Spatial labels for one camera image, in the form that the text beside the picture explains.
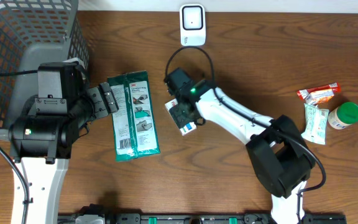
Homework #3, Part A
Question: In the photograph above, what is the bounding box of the left black cable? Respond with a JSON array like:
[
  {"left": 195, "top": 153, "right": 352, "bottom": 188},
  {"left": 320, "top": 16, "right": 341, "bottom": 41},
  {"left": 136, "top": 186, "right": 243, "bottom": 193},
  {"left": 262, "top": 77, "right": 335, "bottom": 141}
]
[{"left": 0, "top": 70, "right": 39, "bottom": 224}]

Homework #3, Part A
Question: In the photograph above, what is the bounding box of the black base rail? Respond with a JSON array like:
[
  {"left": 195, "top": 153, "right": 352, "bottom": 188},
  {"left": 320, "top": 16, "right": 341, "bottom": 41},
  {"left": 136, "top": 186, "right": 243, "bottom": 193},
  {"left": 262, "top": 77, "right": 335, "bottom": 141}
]
[{"left": 57, "top": 212, "right": 347, "bottom": 224}]

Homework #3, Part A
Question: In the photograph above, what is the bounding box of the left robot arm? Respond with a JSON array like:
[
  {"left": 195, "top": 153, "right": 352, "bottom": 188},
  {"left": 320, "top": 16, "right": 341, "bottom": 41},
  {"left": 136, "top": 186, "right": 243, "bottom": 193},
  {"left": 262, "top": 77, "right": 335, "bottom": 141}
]
[{"left": 8, "top": 59, "right": 119, "bottom": 223}]

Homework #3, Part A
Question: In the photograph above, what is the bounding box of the black cable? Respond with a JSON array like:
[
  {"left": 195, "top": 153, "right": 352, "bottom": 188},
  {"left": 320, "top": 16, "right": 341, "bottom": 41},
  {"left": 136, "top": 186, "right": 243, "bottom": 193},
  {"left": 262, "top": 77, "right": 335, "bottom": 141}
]
[
  {"left": 0, "top": 70, "right": 39, "bottom": 224},
  {"left": 164, "top": 45, "right": 328, "bottom": 224}
]

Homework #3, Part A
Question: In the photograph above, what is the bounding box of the grey plastic mesh basket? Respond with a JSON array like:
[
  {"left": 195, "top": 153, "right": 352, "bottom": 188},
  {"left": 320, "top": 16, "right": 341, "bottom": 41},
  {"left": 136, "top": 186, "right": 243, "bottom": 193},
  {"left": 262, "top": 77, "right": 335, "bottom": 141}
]
[{"left": 0, "top": 0, "right": 90, "bottom": 141}]

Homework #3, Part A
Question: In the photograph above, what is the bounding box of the white green box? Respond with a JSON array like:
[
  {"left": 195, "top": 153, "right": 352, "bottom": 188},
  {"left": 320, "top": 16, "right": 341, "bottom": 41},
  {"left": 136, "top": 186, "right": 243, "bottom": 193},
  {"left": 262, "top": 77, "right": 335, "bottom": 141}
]
[{"left": 165, "top": 98, "right": 196, "bottom": 136}]

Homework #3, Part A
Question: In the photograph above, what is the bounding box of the large green box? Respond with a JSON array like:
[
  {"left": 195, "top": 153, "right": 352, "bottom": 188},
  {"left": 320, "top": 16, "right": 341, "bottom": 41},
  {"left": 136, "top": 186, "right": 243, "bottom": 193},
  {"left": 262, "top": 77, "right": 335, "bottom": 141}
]
[{"left": 108, "top": 71, "right": 160, "bottom": 162}]

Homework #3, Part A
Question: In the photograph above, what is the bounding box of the orange small box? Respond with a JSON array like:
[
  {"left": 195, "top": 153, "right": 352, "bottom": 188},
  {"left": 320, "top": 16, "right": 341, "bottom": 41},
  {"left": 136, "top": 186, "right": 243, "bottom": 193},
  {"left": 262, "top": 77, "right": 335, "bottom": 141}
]
[{"left": 305, "top": 89, "right": 334, "bottom": 105}]

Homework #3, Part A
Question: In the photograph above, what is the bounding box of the red stick sachet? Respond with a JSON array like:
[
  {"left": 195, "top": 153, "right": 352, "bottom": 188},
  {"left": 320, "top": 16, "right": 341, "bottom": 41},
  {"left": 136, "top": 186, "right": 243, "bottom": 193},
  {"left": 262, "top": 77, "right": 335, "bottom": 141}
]
[{"left": 296, "top": 82, "right": 341, "bottom": 100}]

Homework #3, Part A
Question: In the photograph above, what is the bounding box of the right black cable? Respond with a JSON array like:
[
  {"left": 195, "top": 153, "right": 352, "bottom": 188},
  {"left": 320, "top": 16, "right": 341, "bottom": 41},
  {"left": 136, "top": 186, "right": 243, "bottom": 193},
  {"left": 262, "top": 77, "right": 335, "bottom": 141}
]
[{"left": 164, "top": 45, "right": 328, "bottom": 224}]

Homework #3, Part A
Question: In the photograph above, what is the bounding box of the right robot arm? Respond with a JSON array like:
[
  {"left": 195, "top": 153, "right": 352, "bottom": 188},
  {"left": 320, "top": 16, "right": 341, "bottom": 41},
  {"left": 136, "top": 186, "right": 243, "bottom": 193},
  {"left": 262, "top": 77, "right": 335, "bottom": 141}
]
[{"left": 164, "top": 68, "right": 316, "bottom": 223}]

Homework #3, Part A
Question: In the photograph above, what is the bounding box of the green lid jar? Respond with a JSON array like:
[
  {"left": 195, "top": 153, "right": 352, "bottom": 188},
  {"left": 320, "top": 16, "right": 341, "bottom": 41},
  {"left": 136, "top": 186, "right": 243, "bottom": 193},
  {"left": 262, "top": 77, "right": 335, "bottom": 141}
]
[{"left": 328, "top": 102, "right": 358, "bottom": 129}]

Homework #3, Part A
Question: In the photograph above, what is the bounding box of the teal snack packet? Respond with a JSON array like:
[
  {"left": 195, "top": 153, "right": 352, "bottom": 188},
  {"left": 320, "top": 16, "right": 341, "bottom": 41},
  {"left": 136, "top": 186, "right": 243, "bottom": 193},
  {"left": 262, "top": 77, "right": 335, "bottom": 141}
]
[{"left": 301, "top": 103, "right": 329, "bottom": 145}]

